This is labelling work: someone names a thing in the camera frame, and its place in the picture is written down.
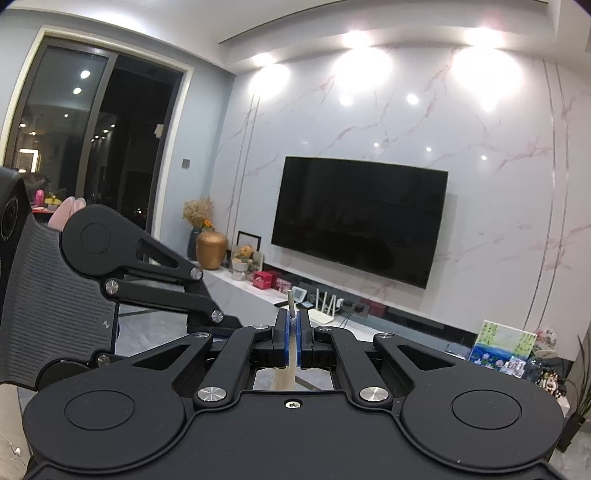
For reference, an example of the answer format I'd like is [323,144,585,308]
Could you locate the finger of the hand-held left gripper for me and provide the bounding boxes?
[104,233,241,333]

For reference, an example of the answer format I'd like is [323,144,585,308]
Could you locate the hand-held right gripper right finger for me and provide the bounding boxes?
[297,308,467,409]

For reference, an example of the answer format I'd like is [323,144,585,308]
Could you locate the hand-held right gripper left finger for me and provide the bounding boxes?
[115,308,295,409]

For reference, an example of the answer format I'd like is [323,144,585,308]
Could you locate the white shoelace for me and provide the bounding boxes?
[270,290,301,393]

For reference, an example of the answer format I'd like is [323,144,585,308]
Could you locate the white router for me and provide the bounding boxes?
[305,287,340,328]

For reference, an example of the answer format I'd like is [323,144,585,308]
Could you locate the gold vase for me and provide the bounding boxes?
[195,231,228,271]

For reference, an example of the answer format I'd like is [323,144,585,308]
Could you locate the power strip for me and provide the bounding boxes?
[339,299,370,319]

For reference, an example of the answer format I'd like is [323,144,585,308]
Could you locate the pink plush toy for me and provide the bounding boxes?
[48,196,86,232]

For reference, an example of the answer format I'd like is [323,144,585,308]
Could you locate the dried flower bunch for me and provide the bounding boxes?
[182,197,215,230]

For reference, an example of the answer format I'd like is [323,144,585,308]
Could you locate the black television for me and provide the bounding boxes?
[270,156,450,290]

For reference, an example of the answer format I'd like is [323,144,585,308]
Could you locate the sliding glass door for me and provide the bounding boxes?
[0,25,192,232]

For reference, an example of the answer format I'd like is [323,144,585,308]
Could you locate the flower painting canvas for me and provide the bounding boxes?
[468,319,536,372]

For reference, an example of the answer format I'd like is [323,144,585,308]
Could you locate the small photo box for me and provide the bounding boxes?
[501,356,527,380]

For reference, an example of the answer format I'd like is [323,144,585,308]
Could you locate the round decorative fan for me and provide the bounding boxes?
[533,327,558,358]

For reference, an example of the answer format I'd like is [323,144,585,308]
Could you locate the black white figurines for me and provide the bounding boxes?
[540,374,566,398]

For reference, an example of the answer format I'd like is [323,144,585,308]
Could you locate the potted plant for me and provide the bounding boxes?
[554,323,591,453]

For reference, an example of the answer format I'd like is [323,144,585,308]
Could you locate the black picture frame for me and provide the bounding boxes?
[236,230,263,273]

